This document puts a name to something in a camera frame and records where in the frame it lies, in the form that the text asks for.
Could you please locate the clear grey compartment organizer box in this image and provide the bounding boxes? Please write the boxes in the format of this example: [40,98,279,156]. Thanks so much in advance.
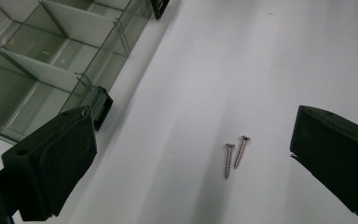
[0,0,171,146]

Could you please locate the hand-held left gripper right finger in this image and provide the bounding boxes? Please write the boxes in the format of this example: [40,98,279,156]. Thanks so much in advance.
[289,105,358,221]

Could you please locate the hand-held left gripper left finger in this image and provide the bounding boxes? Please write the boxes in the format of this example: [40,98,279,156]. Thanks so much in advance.
[1,105,98,222]

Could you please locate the small metal screw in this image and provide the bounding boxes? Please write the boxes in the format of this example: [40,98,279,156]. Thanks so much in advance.
[224,143,236,180]
[233,134,252,170]

